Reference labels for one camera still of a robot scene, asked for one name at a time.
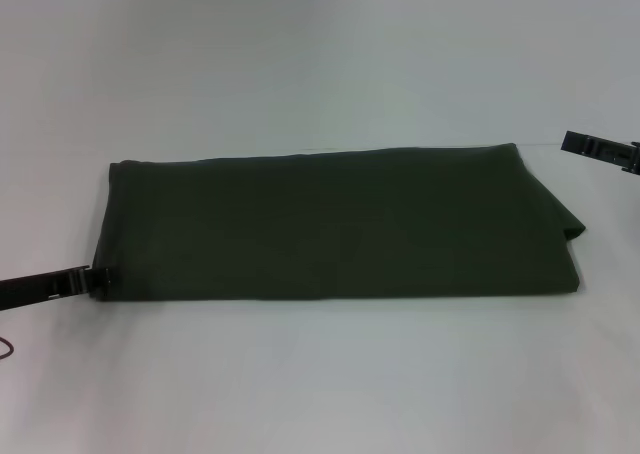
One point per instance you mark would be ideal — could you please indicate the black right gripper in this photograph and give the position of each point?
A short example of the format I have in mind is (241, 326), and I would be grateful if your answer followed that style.
(622, 156)

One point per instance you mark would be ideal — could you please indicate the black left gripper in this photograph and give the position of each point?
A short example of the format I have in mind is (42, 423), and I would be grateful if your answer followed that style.
(27, 290)

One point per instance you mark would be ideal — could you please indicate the dark green shirt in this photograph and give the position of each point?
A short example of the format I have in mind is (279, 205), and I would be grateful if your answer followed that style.
(325, 224)

